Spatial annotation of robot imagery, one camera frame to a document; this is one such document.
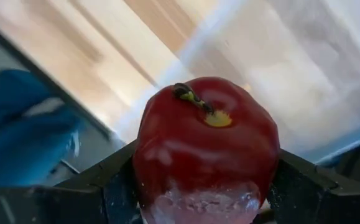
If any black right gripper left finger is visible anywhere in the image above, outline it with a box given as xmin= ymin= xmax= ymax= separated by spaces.
xmin=0 ymin=139 xmax=143 ymax=224

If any blue object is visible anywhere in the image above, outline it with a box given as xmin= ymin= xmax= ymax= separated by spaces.
xmin=0 ymin=68 xmax=83 ymax=187

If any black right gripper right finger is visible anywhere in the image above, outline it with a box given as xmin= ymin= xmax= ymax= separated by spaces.
xmin=268 ymin=148 xmax=360 ymax=224

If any red apple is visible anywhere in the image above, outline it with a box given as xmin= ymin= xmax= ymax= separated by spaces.
xmin=132 ymin=76 xmax=282 ymax=224

